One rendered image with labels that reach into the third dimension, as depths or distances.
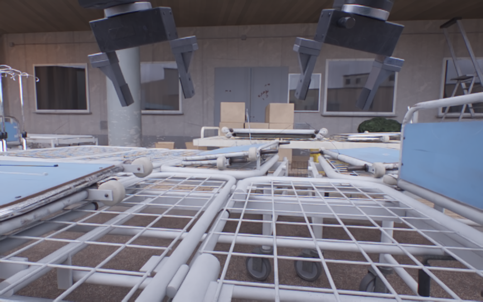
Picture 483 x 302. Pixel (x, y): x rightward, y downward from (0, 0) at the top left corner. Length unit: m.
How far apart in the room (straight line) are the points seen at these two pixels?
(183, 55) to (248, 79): 6.03
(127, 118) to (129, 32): 4.52
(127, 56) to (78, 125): 3.77
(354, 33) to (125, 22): 0.38
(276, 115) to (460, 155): 3.39
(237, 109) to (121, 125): 2.22
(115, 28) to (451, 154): 0.80
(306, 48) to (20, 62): 9.50
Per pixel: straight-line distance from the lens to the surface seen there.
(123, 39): 0.49
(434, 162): 0.86
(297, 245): 0.73
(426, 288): 0.85
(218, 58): 6.76
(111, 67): 0.53
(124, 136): 4.98
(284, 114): 4.02
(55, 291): 1.40
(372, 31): 0.49
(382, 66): 0.53
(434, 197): 0.86
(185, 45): 0.46
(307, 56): 0.47
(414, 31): 7.58
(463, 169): 0.78
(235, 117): 3.95
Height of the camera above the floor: 0.69
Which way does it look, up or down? 5 degrees down
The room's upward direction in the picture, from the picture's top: 1 degrees clockwise
